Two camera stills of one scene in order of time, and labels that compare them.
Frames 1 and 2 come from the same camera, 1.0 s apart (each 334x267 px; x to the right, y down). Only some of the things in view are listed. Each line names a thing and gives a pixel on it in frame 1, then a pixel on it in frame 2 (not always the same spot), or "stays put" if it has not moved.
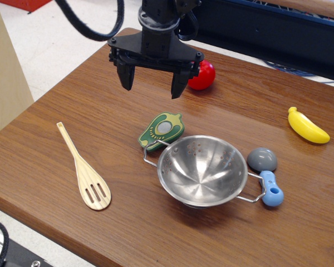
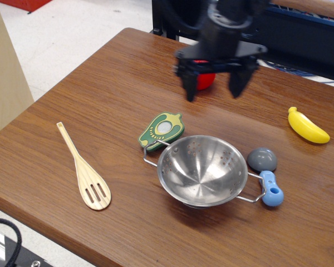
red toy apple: [205, 77] stays put
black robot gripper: [156, 49] to [220, 48]
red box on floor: [29, 5] stays put
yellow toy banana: [306, 127] stays put
